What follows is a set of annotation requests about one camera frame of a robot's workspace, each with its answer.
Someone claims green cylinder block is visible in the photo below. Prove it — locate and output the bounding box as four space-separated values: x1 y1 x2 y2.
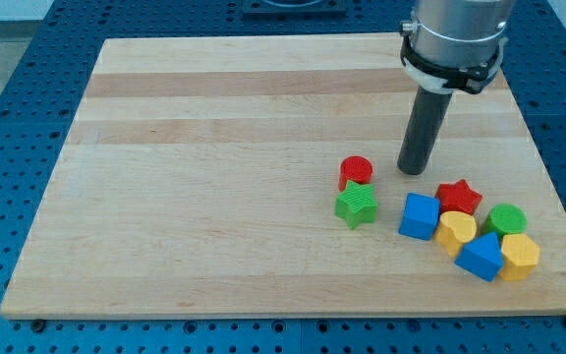
481 204 528 239

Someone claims blue triangle block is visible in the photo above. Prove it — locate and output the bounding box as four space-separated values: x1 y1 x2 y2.
455 232 504 282

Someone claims yellow heart block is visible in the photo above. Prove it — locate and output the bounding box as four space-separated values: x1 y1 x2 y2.
433 210 477 258

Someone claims wooden board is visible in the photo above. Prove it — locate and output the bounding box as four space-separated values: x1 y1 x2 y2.
0 33 566 320

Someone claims red cylinder block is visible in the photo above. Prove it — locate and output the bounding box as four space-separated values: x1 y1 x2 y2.
338 155 373 192

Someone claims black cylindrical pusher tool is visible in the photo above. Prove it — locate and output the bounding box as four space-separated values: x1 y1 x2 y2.
397 87 452 175

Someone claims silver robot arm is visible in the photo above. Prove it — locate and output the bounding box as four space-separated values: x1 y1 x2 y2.
400 0 515 94

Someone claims blue cube block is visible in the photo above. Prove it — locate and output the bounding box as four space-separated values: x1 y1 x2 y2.
398 193 440 241

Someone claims green star block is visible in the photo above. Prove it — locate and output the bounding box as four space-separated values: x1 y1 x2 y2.
334 180 378 229

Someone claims yellow hexagon block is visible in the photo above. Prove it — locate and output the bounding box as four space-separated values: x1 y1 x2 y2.
498 233 540 281

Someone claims red star block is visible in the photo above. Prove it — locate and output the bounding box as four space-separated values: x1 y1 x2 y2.
435 179 482 215

